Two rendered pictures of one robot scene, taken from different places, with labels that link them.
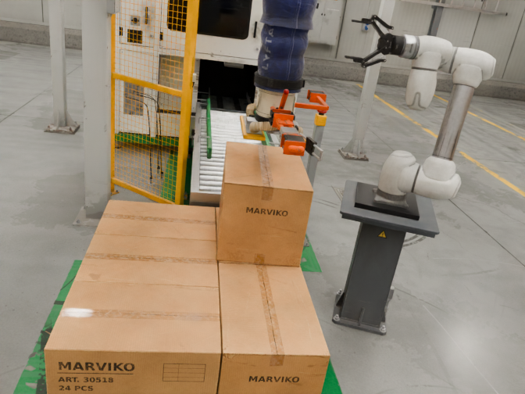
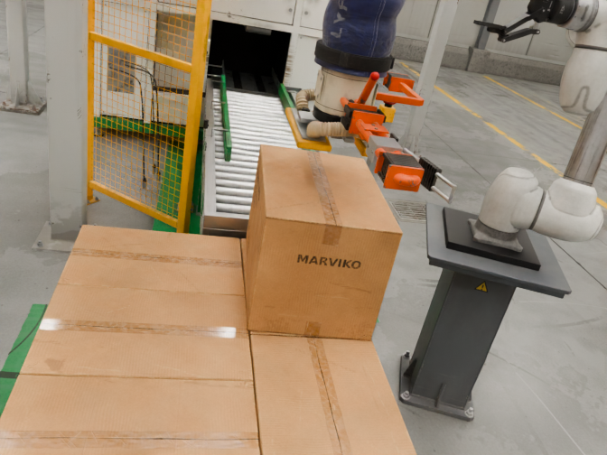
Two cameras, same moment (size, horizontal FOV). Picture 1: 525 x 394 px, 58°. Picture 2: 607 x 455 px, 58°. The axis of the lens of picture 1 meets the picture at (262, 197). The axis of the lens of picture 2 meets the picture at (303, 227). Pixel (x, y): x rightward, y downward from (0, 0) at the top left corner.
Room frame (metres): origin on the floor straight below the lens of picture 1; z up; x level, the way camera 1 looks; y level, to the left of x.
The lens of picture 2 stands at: (0.55, 0.17, 1.62)
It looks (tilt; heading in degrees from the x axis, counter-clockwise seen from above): 27 degrees down; 356
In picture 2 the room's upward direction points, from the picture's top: 12 degrees clockwise
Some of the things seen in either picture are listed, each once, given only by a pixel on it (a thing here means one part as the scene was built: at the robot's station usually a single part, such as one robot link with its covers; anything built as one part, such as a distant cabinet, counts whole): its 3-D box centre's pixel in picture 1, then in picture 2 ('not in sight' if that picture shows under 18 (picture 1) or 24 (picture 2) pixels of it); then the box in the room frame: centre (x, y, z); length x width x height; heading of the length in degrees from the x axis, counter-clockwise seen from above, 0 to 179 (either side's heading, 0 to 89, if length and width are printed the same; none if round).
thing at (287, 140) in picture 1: (292, 145); (397, 171); (1.61, -0.08, 1.25); 0.08 x 0.07 x 0.05; 9
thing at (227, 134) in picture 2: (204, 123); (219, 108); (4.04, 0.60, 0.60); 1.60 x 0.10 x 0.09; 10
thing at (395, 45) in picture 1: (389, 44); (547, 4); (1.99, -0.41, 1.60); 0.09 x 0.07 x 0.08; 99
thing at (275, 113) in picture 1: (281, 118); (363, 119); (1.96, -0.03, 1.25); 0.10 x 0.08 x 0.06; 99
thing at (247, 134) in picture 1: (251, 123); (307, 123); (2.19, 0.10, 1.14); 0.34 x 0.10 x 0.05; 9
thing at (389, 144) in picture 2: (288, 134); (383, 151); (1.74, -0.07, 1.24); 0.07 x 0.07 x 0.04; 9
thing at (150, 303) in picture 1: (193, 296); (210, 381); (1.88, 0.26, 0.34); 1.20 x 1.00 x 0.40; 10
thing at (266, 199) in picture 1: (260, 199); (311, 235); (2.23, 0.01, 0.74); 0.60 x 0.40 x 0.40; 6
